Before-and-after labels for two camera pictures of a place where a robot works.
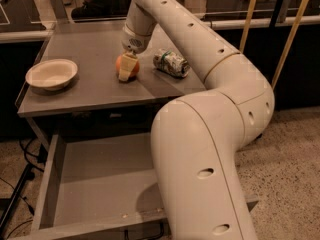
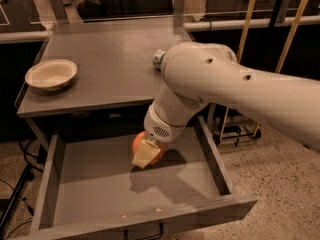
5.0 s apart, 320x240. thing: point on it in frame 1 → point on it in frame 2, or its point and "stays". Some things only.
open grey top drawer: [101, 186] stays
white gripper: [133, 42] → [159, 126]
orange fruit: [133, 74] → [136, 144]
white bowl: [52, 74] stays
